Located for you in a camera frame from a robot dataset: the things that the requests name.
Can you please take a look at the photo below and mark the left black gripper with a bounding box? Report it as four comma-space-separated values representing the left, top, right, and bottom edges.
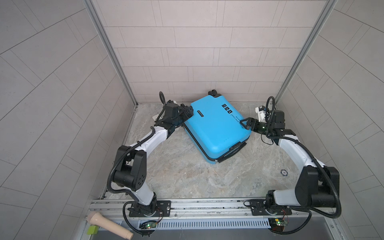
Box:
171, 106, 195, 128

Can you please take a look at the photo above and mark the left circuit board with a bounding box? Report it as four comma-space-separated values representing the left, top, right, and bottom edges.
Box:
140, 221, 158, 230

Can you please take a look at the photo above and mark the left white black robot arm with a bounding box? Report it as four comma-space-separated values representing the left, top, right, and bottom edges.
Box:
107, 100, 194, 216

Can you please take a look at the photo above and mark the right circuit board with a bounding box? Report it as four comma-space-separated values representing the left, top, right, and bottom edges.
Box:
268, 218, 289, 233

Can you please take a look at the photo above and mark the circuit board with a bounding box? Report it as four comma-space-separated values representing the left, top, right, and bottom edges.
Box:
140, 221, 158, 230
268, 218, 289, 233

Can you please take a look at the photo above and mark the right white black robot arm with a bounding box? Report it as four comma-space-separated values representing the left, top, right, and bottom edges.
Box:
240, 110, 342, 219

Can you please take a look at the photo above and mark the blue suitcase with black lining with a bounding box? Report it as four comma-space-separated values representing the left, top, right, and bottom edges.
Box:
183, 90, 251, 164

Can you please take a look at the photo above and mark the green block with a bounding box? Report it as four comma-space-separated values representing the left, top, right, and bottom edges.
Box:
87, 225, 100, 235

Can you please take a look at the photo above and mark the beige cylinder handle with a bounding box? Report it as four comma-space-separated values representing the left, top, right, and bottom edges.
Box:
87, 212, 134, 240

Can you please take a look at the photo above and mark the white remote control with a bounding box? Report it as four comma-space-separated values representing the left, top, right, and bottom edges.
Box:
153, 114, 159, 122

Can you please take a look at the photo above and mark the aluminium mounting rail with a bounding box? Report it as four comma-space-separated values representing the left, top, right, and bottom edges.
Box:
86, 197, 335, 221

